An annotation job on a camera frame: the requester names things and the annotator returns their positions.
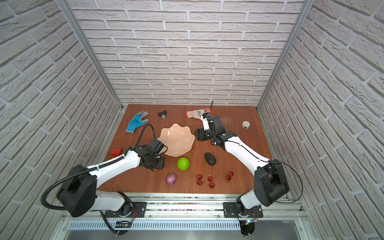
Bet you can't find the dark fake avocado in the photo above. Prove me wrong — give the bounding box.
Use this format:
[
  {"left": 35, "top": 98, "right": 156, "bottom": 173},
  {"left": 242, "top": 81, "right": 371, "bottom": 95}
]
[{"left": 205, "top": 153, "right": 217, "bottom": 166}]

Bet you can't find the purple fake passion fruit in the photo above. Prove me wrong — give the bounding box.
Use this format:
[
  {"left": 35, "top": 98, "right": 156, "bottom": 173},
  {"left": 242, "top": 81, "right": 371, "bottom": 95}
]
[{"left": 166, "top": 173, "right": 177, "bottom": 186}]

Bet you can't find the green bumpy fake fruit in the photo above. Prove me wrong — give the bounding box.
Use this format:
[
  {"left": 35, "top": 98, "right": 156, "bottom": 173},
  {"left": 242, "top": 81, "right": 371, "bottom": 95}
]
[{"left": 177, "top": 158, "right": 190, "bottom": 171}]

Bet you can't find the red fake cherry pair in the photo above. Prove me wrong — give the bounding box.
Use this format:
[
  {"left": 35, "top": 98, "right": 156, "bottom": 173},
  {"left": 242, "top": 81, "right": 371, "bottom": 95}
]
[
  {"left": 225, "top": 171, "right": 234, "bottom": 181},
  {"left": 192, "top": 174, "right": 203, "bottom": 186},
  {"left": 207, "top": 176, "right": 216, "bottom": 189}
]

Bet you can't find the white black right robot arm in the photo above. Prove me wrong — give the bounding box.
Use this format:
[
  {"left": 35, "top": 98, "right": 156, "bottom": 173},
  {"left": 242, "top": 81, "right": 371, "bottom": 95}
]
[{"left": 195, "top": 114, "right": 290, "bottom": 211}]

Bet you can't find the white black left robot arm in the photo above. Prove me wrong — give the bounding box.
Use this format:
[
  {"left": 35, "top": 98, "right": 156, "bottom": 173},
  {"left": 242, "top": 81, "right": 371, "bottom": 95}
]
[{"left": 57, "top": 139, "right": 168, "bottom": 217}]

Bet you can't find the pink wavy fruit bowl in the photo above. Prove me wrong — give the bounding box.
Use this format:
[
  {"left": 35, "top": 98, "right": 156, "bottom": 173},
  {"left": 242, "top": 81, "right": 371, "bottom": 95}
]
[{"left": 157, "top": 124, "right": 196, "bottom": 157}]

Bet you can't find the white red work glove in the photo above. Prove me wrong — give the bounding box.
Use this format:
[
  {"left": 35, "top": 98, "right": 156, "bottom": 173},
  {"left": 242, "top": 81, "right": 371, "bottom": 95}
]
[{"left": 186, "top": 108, "right": 214, "bottom": 120}]

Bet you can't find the white tape roll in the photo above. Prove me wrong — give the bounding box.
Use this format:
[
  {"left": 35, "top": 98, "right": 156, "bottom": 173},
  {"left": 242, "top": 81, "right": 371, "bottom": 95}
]
[{"left": 242, "top": 121, "right": 251, "bottom": 129}]

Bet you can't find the blue grey work glove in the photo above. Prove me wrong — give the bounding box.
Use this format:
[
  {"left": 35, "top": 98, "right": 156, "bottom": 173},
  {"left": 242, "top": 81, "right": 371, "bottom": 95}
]
[{"left": 126, "top": 111, "right": 149, "bottom": 133}]

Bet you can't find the small black clip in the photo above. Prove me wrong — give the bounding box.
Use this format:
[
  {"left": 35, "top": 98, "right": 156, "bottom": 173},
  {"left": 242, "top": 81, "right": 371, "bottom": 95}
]
[{"left": 158, "top": 111, "right": 167, "bottom": 120}]

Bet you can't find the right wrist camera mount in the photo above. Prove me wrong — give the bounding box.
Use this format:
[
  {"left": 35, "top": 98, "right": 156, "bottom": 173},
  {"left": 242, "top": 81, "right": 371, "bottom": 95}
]
[{"left": 201, "top": 113, "right": 210, "bottom": 131}]

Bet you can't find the red handled tool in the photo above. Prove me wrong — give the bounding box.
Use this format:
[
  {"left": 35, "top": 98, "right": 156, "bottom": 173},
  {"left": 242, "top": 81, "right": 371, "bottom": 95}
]
[{"left": 111, "top": 149, "right": 123, "bottom": 158}]

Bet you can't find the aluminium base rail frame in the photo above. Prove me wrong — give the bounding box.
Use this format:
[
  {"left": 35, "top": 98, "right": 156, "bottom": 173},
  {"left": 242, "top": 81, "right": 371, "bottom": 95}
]
[{"left": 49, "top": 191, "right": 316, "bottom": 240}]

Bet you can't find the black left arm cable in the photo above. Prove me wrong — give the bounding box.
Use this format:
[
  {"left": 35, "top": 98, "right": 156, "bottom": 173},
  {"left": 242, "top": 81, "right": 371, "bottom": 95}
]
[{"left": 41, "top": 123, "right": 157, "bottom": 211}]

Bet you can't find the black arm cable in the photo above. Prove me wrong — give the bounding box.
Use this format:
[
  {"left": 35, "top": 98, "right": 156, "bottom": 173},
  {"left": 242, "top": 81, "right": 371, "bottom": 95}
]
[
  {"left": 224, "top": 139, "right": 304, "bottom": 205},
  {"left": 41, "top": 123, "right": 157, "bottom": 211}
]

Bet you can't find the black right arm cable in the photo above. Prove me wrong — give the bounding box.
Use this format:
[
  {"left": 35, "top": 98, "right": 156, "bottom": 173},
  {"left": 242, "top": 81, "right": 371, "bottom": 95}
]
[{"left": 224, "top": 139, "right": 304, "bottom": 205}]

